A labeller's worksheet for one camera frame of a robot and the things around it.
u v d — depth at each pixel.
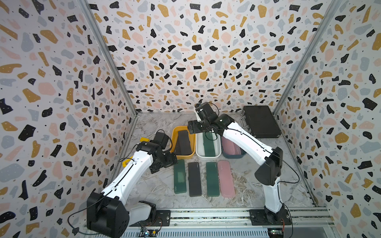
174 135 1.04
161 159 0.67
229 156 0.93
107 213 0.38
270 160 0.49
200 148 0.98
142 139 1.06
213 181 0.86
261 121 1.16
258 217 0.73
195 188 0.82
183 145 0.97
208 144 1.00
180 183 0.85
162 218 0.73
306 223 0.74
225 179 0.86
